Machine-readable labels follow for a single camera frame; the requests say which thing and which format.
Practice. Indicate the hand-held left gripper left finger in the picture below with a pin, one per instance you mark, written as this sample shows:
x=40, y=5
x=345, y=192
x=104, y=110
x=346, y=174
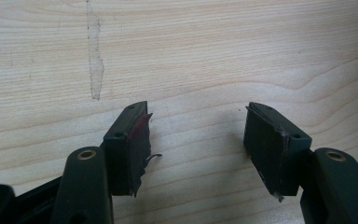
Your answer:
x=126, y=155

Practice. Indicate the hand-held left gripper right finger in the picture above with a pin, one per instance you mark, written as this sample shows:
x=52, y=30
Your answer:
x=272, y=152

